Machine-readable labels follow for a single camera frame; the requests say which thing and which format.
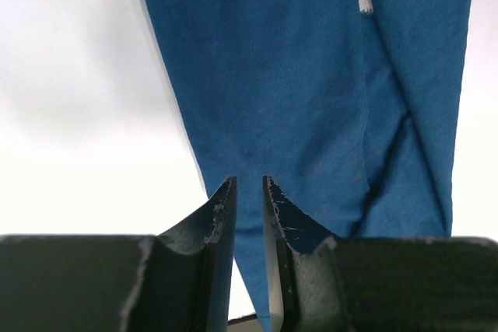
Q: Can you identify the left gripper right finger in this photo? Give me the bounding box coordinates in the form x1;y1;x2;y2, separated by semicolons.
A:
262;176;497;331

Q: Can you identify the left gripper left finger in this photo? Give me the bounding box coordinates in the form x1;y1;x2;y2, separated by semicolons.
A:
1;177;237;331

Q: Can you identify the navy blue t shirt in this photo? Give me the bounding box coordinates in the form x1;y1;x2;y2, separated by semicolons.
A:
145;0;471;330

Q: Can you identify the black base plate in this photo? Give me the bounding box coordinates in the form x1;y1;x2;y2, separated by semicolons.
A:
227;313;264;332

